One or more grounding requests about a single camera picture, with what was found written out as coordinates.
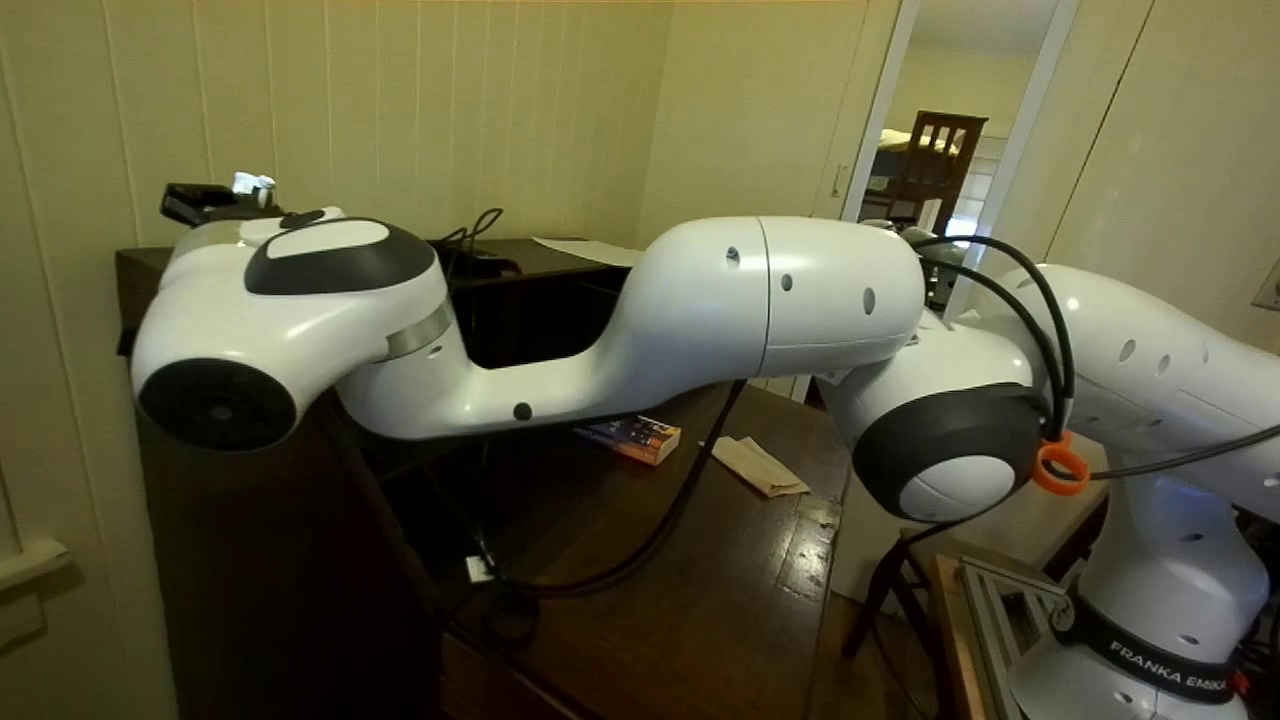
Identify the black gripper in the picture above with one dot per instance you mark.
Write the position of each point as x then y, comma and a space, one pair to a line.
221, 201

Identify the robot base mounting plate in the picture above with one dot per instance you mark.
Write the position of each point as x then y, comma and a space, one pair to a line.
1008, 616

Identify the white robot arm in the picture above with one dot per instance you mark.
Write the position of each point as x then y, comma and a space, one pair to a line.
265, 309

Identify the folded tan paper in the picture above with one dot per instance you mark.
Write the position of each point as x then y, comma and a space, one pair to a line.
757, 464

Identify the small colourful box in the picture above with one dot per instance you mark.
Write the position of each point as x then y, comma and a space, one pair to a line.
638, 436

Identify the dark wooden secretary desk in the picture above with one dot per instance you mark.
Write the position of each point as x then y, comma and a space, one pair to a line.
351, 576

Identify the wooden chair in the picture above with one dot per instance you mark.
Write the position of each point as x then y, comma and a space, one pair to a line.
917, 181

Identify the wooden stand table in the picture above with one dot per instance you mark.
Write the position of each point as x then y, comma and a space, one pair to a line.
927, 595

